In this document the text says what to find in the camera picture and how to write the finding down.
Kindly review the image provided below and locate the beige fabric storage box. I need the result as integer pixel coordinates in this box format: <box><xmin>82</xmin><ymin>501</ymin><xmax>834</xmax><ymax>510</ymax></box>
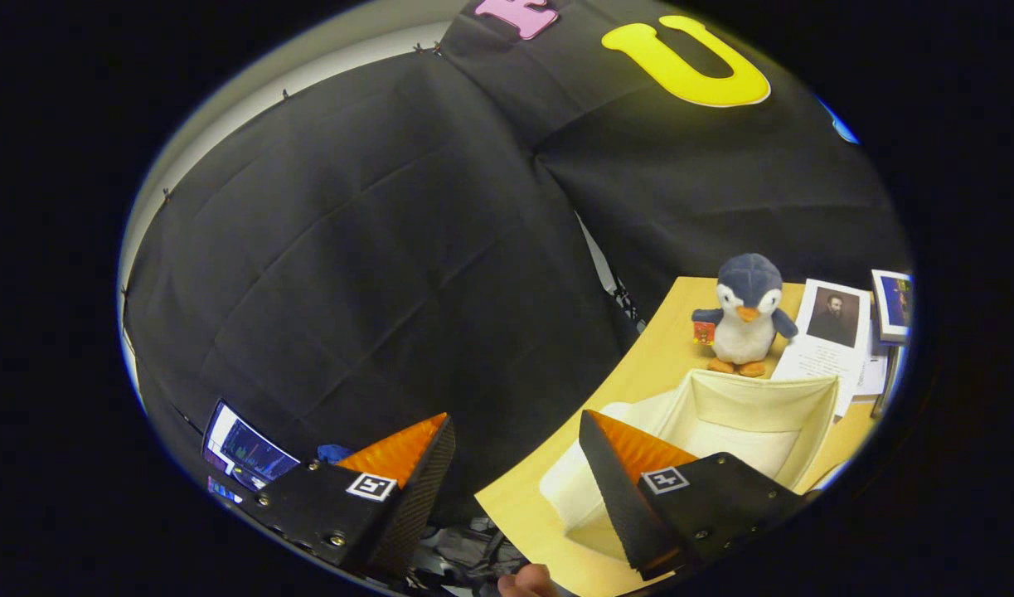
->
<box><xmin>540</xmin><ymin>369</ymin><xmax>841</xmax><ymax>565</ymax></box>

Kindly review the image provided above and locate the computer monitor screen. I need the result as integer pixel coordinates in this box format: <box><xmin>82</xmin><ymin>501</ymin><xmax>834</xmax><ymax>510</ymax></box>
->
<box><xmin>202</xmin><ymin>400</ymin><xmax>302</xmax><ymax>504</ymax></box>

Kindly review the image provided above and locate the plain white book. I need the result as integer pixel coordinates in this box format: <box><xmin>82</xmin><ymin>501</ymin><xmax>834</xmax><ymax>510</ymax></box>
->
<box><xmin>855</xmin><ymin>332</ymin><xmax>889</xmax><ymax>397</ymax></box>

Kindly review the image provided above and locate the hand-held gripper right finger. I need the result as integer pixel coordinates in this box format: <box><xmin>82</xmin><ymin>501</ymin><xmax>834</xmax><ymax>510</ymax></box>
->
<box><xmin>578</xmin><ymin>409</ymin><xmax>815</xmax><ymax>582</ymax></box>

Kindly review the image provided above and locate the white portrait booklet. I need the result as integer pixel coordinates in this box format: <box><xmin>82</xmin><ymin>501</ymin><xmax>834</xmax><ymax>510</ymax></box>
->
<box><xmin>770</xmin><ymin>278</ymin><xmax>874</xmax><ymax>415</ymax></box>

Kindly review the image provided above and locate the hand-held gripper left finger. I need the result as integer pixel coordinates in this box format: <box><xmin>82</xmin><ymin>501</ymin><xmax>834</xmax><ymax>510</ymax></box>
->
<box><xmin>240</xmin><ymin>412</ymin><xmax>457</xmax><ymax>583</ymax></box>

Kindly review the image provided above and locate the blue cover book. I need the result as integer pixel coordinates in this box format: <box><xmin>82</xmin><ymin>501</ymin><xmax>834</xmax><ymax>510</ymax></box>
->
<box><xmin>871</xmin><ymin>269</ymin><xmax>915</xmax><ymax>343</ymax></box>

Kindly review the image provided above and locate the blue grey penguin plush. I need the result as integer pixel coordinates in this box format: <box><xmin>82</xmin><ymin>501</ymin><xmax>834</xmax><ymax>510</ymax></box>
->
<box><xmin>691</xmin><ymin>253</ymin><xmax>799</xmax><ymax>378</ymax></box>

